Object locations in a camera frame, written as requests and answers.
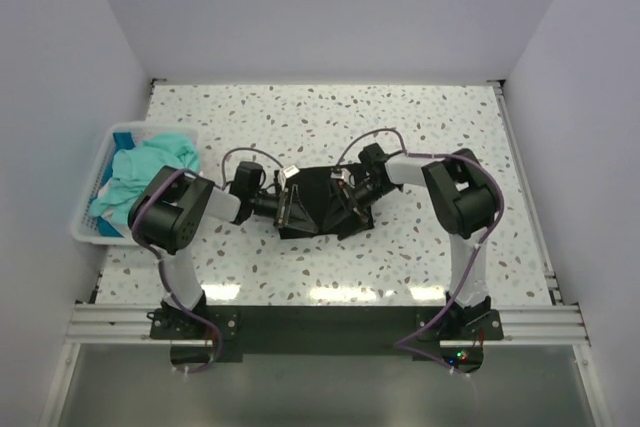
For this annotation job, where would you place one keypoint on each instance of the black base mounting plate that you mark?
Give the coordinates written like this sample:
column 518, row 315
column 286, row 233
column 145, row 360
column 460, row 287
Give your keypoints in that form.
column 228, row 333

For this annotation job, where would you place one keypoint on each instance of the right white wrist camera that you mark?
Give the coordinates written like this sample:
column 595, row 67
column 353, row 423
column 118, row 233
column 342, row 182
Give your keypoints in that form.
column 340, row 174

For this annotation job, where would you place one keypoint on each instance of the aluminium frame rail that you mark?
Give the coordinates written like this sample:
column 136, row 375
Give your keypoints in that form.
column 109, row 324

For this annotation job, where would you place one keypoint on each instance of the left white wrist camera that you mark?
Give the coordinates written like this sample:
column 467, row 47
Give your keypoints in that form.
column 288, row 172

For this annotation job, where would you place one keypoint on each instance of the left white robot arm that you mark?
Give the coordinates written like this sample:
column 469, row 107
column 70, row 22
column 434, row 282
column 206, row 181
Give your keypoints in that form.
column 166, row 217

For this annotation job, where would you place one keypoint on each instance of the blue t shirt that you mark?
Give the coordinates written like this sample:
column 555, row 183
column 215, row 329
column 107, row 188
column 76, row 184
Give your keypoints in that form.
column 123, row 141

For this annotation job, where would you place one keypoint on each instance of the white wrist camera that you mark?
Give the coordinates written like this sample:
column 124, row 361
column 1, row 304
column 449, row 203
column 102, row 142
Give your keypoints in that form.
column 340, row 174
column 288, row 172

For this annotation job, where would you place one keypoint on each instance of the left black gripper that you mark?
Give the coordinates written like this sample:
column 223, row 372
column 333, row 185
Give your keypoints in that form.
column 288, row 210

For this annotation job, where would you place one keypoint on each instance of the black t shirt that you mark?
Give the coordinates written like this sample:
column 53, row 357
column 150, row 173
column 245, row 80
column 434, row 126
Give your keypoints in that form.
column 315, row 202

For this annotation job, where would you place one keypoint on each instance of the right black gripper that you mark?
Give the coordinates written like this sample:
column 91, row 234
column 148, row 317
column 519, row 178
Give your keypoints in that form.
column 337, row 206

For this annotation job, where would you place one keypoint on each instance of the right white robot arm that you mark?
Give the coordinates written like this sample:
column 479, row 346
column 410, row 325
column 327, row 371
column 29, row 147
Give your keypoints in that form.
column 466, row 200

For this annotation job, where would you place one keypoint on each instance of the teal t shirt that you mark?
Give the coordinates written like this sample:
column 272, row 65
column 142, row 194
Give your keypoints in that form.
column 131, row 171

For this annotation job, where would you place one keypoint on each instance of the white plastic laundry basket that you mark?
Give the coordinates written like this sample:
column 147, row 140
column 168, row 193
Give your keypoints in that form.
column 85, row 228

